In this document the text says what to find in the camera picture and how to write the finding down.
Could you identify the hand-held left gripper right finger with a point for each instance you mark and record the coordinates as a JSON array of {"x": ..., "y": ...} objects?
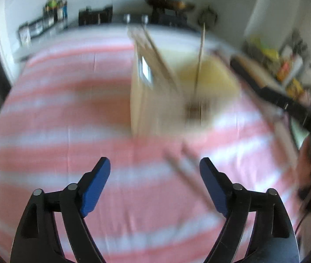
[{"x": 213, "y": 186}]

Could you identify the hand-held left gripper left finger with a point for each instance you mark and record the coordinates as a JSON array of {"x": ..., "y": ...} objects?
[{"x": 96, "y": 186}]

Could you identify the blue label bottle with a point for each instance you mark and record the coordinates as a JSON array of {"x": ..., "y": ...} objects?
[{"x": 65, "y": 13}]

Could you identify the small metal pot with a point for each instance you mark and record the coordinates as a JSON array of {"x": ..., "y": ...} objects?
[{"x": 207, "y": 16}]

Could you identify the white label spice jar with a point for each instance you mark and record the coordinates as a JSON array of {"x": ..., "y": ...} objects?
[{"x": 25, "y": 37}]

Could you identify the pink striped tablecloth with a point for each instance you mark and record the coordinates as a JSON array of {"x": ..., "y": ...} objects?
[{"x": 62, "y": 115}]

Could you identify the cream ribbed utensil holder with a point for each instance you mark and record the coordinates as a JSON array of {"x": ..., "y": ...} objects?
[{"x": 144, "y": 109}]

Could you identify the black spice rack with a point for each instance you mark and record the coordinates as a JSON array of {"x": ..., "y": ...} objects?
[{"x": 40, "y": 27}]

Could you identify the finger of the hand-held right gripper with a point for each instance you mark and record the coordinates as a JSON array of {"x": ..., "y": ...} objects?
[{"x": 295, "y": 112}]

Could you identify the dark sauce bottle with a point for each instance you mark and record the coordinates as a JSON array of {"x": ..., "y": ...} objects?
[{"x": 60, "y": 11}]

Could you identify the dark wok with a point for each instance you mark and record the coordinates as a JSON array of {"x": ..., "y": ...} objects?
[{"x": 171, "y": 4}]

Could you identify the black gas stove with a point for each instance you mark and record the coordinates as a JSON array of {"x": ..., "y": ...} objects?
[{"x": 95, "y": 16}]

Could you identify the pile of snack packets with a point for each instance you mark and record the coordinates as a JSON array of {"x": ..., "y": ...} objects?
[{"x": 270, "y": 52}]

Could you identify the yellow cap oil bottle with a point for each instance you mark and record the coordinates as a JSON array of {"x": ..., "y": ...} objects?
[{"x": 52, "y": 8}]

